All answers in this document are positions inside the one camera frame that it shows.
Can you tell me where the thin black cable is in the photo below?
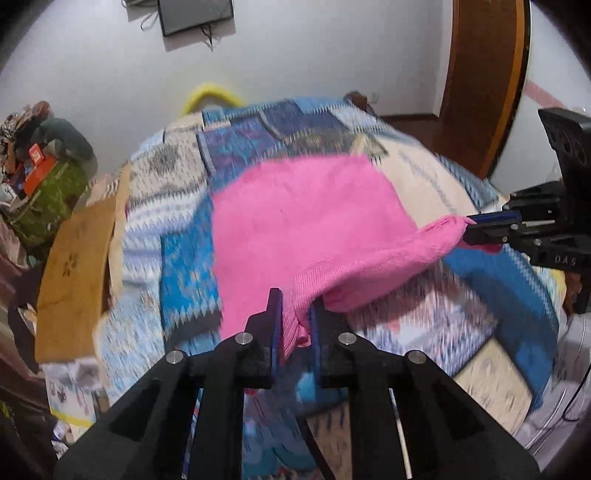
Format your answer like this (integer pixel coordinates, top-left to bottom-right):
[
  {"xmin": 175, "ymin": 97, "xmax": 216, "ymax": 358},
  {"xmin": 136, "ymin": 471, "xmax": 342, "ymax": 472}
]
[{"xmin": 561, "ymin": 364, "xmax": 591, "ymax": 423}]

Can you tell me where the blue patchwork blanket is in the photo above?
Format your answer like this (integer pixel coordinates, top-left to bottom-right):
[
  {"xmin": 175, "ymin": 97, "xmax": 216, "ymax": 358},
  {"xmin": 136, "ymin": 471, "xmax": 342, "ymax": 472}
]
[{"xmin": 95, "ymin": 96, "xmax": 561, "ymax": 480}]

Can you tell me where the orange box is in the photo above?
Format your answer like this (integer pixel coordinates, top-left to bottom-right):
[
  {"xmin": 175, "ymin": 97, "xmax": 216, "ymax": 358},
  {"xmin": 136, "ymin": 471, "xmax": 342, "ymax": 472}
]
[{"xmin": 21, "ymin": 154, "xmax": 58, "ymax": 195}]

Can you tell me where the yellow foam noodle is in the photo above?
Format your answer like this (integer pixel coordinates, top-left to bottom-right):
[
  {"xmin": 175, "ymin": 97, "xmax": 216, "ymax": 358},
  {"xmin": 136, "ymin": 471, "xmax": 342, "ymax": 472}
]
[{"xmin": 181, "ymin": 82, "xmax": 245, "ymax": 116}]

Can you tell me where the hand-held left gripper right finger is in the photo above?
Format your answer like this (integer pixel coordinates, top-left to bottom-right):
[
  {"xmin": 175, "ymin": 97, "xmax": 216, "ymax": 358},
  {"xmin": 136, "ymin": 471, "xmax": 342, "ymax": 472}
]
[{"xmin": 309, "ymin": 299, "xmax": 542, "ymax": 480}]

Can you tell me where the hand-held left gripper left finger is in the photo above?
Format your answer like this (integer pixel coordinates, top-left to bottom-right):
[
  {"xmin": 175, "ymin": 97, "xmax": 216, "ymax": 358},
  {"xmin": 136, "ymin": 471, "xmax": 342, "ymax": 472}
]
[{"xmin": 55, "ymin": 288, "xmax": 283, "ymax": 480}]

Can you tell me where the pile of papers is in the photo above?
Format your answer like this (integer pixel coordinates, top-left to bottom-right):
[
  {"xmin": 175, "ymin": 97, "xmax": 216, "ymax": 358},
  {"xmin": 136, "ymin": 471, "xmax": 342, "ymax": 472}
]
[{"xmin": 44, "ymin": 360, "xmax": 109, "ymax": 444}]

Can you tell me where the small black monitor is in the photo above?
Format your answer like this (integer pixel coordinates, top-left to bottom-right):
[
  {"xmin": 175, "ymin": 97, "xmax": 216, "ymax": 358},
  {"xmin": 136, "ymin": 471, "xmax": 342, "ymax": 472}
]
[{"xmin": 157, "ymin": 0, "xmax": 235, "ymax": 38}]

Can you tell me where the brown bed post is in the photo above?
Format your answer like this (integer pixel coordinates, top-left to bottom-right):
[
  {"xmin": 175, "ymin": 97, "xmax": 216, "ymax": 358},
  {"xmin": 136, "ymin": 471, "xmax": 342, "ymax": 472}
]
[{"xmin": 344, "ymin": 91, "xmax": 377, "ymax": 116}]

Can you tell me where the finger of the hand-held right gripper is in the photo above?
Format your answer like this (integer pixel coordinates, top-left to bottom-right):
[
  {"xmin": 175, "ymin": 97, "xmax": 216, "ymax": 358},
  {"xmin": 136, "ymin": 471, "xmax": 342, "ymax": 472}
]
[
  {"xmin": 466, "ymin": 210, "xmax": 523, "ymax": 227},
  {"xmin": 461, "ymin": 223, "xmax": 520, "ymax": 246}
]

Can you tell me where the pink button shirt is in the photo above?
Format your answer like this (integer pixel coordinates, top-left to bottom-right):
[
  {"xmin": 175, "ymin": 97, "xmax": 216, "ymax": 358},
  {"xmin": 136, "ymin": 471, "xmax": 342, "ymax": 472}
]
[{"xmin": 210, "ymin": 154, "xmax": 504, "ymax": 361}]

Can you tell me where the pile of mixed clothes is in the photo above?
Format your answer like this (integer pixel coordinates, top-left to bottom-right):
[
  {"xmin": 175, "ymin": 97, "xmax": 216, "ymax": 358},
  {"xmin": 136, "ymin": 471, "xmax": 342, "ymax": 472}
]
[{"xmin": 0, "ymin": 100, "xmax": 51, "ymax": 162}]

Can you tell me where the green storage box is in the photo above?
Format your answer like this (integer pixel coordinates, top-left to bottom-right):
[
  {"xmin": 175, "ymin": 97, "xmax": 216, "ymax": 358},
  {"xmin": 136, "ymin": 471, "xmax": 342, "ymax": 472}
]
[{"xmin": 7, "ymin": 159, "xmax": 90, "ymax": 245}]

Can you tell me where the brown wooden door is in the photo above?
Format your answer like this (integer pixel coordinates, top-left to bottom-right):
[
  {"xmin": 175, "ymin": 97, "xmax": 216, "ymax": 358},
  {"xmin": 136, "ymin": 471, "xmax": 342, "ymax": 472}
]
[{"xmin": 436, "ymin": 0, "xmax": 532, "ymax": 181}]

